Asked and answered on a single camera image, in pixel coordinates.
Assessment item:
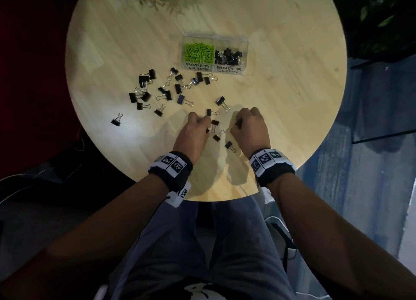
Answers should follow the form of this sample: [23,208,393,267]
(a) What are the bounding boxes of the heap of black binder clips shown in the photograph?
[214,46,244,66]

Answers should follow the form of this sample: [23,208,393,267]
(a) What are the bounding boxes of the clear two-compartment plastic box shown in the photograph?
[180,32,250,76]

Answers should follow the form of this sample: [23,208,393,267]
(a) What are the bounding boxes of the person's right forearm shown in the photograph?
[267,172,416,300]

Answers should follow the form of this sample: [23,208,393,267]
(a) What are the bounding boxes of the left black marker wristband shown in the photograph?
[148,151,194,209]

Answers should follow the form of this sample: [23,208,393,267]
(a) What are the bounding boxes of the dark green leafy plant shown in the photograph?
[328,0,416,61]

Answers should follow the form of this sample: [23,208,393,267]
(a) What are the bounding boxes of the scatter of black binder clips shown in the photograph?
[110,67,238,154]

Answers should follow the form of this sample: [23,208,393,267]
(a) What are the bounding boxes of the grey trousers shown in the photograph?
[107,193,297,300]

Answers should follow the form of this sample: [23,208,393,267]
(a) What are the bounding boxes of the person's left forearm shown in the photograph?
[0,174,170,300]

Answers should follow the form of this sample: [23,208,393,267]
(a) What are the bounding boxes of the black shirt with white print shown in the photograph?
[177,276,229,300]

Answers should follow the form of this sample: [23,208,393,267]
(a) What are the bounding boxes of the pile of green paper clips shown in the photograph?
[184,42,215,64]

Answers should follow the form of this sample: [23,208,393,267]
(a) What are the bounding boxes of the person's right hand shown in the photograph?
[230,107,271,159]

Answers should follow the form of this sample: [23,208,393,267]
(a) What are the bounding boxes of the right black marker wristband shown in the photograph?
[249,148,296,206]

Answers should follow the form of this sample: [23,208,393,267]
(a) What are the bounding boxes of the thin white floor cable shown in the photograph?
[0,137,86,207]

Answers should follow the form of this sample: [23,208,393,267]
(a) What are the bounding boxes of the black marker wristband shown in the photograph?
[249,148,296,206]
[148,151,194,209]

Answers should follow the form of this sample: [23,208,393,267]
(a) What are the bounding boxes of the person's left hand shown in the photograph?
[173,112,212,164]

